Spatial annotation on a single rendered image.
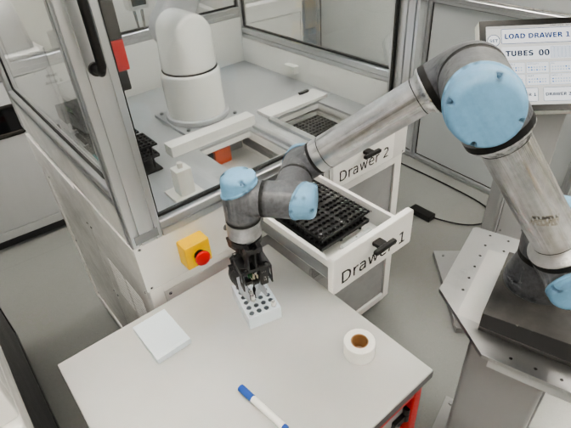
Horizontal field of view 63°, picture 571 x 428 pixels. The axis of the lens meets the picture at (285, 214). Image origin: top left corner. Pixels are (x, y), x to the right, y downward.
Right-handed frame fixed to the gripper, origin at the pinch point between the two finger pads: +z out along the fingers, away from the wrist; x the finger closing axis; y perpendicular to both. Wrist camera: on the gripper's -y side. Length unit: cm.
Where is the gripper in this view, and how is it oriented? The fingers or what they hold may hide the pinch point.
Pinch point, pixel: (251, 292)
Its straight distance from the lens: 115.8
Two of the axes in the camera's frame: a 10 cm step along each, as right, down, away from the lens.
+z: 0.6, 8.0, 6.0
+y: 4.2, 5.2, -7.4
